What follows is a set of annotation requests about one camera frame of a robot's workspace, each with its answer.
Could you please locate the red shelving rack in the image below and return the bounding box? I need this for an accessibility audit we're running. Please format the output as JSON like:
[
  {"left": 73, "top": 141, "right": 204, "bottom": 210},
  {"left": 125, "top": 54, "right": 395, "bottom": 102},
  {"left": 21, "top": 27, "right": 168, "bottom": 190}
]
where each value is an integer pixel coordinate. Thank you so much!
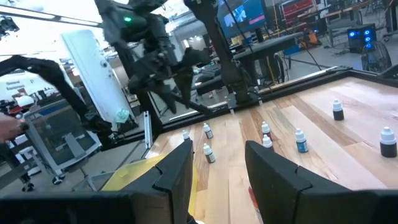
[{"left": 281, "top": 0, "right": 315, "bottom": 20}]

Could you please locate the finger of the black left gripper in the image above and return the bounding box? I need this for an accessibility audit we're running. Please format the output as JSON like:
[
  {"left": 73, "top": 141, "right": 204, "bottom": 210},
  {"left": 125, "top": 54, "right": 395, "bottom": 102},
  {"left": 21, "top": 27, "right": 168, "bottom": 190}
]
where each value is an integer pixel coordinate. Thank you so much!
[
  {"left": 155, "top": 82, "right": 178, "bottom": 114},
  {"left": 175, "top": 73, "right": 193, "bottom": 108}
]

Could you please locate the computer tower with blue fans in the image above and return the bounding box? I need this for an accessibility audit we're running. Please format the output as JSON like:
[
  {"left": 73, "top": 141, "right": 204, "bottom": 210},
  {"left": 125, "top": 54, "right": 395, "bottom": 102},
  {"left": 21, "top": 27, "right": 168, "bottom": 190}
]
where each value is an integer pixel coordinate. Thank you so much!
[{"left": 347, "top": 23, "right": 377, "bottom": 54}]

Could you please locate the black background desk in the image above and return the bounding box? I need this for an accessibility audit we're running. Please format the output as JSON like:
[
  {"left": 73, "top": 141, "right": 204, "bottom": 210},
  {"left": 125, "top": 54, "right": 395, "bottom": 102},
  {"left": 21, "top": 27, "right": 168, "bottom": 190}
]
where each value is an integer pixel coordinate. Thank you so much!
[{"left": 232, "top": 30, "right": 305, "bottom": 91}]

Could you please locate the white upright panel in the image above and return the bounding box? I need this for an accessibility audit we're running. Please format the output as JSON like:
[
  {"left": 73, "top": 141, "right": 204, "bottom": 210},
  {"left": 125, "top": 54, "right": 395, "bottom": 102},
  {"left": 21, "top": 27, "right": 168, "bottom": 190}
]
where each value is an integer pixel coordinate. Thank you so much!
[{"left": 60, "top": 29, "right": 135, "bottom": 125}]

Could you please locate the black aluminium table frame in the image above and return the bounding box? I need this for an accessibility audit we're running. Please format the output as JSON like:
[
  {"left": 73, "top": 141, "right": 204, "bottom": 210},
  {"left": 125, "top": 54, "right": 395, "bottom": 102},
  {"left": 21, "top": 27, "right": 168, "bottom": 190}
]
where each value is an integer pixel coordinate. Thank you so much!
[{"left": 136, "top": 65, "right": 398, "bottom": 147}]

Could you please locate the person's hand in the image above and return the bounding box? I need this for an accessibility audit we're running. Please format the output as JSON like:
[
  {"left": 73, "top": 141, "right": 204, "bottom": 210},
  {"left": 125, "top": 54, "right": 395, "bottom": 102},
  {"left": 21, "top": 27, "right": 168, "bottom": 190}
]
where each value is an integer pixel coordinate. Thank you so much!
[{"left": 0, "top": 113, "right": 29, "bottom": 144}]

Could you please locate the green crumpled cloth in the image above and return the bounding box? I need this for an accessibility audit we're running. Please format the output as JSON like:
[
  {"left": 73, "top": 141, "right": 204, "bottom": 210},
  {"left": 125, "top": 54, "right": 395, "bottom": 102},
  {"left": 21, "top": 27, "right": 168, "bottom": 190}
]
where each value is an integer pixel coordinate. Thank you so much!
[{"left": 114, "top": 108, "right": 131, "bottom": 124}]

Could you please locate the black wire floor fan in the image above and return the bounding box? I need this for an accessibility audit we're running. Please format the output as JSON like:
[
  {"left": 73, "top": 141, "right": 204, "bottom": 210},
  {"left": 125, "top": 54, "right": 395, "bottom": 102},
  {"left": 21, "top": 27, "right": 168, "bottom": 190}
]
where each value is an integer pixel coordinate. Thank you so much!
[{"left": 360, "top": 40, "right": 393, "bottom": 74}]

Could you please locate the large blue display screen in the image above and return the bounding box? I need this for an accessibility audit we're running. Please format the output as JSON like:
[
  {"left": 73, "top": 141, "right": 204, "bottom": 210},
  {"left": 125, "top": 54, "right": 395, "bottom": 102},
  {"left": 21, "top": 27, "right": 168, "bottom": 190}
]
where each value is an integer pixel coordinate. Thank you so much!
[{"left": 216, "top": 0, "right": 268, "bottom": 40}]

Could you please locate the small red dropper bottle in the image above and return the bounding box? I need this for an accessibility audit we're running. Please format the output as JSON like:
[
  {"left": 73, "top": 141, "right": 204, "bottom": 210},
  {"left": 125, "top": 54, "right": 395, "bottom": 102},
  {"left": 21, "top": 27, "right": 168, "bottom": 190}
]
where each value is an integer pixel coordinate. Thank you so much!
[{"left": 261, "top": 121, "right": 272, "bottom": 141}]

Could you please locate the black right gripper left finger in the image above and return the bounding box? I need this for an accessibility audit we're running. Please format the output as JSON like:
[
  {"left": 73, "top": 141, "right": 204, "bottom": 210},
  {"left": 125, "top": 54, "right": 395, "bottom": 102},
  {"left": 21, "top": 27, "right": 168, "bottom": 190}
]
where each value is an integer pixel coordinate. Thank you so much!
[{"left": 120, "top": 139, "right": 195, "bottom": 224}]

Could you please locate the silver aluminium post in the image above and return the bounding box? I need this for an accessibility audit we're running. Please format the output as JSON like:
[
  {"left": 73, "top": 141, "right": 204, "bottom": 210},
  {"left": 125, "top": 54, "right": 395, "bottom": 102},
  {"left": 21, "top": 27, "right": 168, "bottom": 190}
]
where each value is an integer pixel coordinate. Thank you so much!
[{"left": 144, "top": 111, "right": 154, "bottom": 150}]

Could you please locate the black overhead device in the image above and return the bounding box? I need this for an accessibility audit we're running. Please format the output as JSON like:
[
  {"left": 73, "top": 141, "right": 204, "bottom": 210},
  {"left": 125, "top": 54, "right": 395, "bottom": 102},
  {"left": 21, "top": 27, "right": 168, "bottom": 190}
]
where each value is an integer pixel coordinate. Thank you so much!
[{"left": 0, "top": 15, "right": 20, "bottom": 40}]

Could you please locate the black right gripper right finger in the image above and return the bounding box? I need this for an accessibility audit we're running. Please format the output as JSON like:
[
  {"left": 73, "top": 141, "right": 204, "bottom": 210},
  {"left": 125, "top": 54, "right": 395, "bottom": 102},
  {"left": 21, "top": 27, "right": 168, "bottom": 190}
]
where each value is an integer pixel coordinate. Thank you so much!
[{"left": 244, "top": 139, "right": 379, "bottom": 224}]

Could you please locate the yellow translucent plastic tray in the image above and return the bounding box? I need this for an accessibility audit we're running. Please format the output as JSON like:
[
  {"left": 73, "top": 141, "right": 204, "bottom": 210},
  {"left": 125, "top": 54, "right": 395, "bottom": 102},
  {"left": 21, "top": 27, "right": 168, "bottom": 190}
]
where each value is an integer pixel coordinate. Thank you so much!
[{"left": 101, "top": 154, "right": 198, "bottom": 215}]

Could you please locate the grey wheeled cart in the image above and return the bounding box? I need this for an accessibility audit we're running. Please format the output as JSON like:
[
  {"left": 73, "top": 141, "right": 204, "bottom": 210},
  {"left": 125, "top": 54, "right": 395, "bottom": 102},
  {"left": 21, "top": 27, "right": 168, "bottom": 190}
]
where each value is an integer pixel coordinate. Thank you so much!
[{"left": 23, "top": 98, "right": 103, "bottom": 186}]

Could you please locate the small blue-labelled dropper bottle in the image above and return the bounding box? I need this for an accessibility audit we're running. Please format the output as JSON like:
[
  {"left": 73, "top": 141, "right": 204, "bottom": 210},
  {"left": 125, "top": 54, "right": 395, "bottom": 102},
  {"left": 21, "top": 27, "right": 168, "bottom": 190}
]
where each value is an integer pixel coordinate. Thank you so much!
[{"left": 294, "top": 128, "right": 310, "bottom": 154}]

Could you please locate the orange equipment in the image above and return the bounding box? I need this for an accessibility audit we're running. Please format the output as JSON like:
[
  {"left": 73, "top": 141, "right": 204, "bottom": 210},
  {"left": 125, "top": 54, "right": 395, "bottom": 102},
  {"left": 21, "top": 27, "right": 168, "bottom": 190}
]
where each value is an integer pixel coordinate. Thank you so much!
[{"left": 300, "top": 29, "right": 318, "bottom": 49}]

